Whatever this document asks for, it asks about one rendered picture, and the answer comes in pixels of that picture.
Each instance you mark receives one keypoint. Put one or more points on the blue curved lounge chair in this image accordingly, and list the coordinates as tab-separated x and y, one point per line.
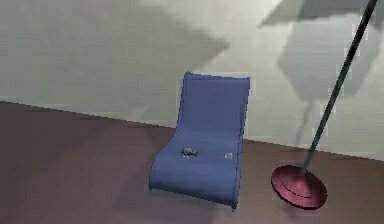
206	133

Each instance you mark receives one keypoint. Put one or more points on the small grey lumpy object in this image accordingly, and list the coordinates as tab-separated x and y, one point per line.
189	152

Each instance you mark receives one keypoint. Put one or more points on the small pale square object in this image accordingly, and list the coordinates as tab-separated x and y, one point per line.
228	155

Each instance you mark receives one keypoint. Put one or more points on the red base floor lamp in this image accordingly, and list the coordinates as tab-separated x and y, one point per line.
300	186

